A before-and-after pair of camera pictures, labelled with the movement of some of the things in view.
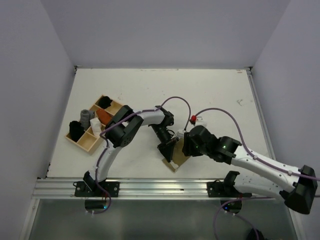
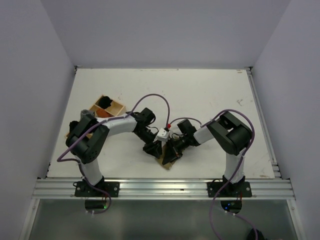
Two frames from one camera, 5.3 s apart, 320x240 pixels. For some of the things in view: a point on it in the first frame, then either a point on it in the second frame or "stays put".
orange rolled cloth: x=103 y=116 stays put
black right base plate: x=217 y=189 stays put
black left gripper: x=166 y=147 -> x=153 y=147
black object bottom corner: x=252 y=235 stays put
